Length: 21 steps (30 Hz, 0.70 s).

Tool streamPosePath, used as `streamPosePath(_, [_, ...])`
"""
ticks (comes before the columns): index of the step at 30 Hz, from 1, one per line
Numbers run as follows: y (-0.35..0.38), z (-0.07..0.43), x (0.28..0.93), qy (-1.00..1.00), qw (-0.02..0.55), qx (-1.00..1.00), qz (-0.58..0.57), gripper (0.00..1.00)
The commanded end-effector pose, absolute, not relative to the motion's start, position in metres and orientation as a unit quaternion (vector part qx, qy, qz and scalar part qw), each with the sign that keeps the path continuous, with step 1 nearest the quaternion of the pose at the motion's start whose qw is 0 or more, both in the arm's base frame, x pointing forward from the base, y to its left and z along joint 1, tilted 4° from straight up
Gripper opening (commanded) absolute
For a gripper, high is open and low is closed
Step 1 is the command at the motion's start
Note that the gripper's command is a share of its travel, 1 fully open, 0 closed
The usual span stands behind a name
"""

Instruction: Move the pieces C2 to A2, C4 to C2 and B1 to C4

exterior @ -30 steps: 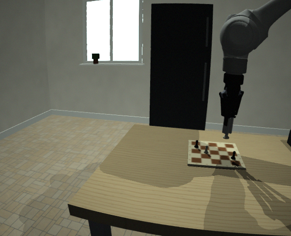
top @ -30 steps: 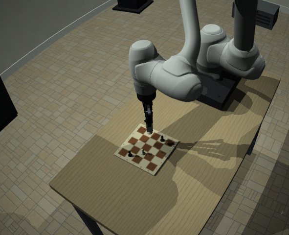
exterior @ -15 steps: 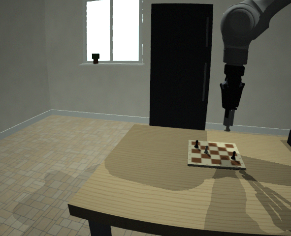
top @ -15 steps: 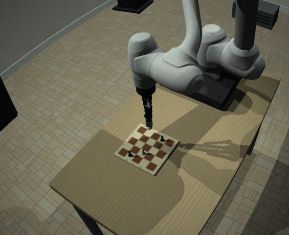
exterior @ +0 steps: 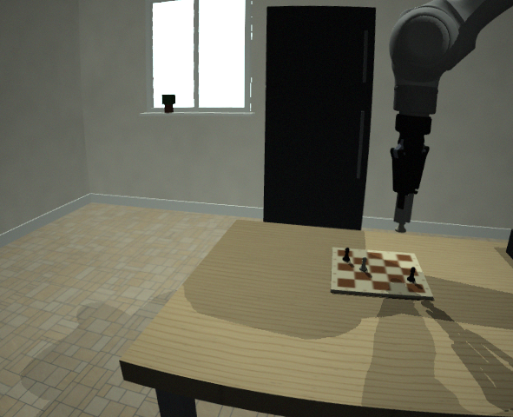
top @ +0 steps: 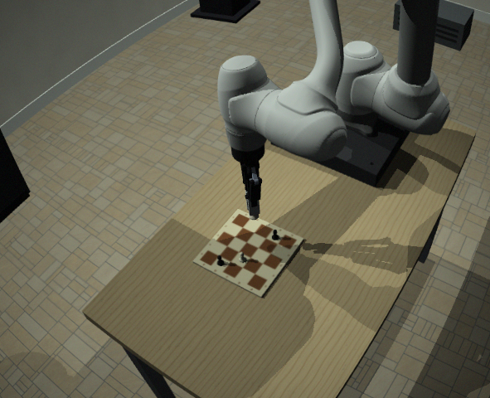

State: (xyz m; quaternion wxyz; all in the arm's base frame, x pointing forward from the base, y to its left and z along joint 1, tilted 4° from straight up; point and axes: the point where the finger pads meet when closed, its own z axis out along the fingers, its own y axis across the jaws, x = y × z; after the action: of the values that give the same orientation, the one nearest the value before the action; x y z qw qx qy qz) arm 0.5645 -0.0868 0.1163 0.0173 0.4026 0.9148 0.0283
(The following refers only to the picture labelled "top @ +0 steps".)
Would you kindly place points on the brown and cream chessboard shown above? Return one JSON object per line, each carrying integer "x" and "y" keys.
{"x": 265, "y": 257}

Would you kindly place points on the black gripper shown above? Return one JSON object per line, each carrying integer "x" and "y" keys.
{"x": 250, "y": 173}

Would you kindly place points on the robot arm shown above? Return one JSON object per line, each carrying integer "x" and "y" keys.
{"x": 305, "y": 119}

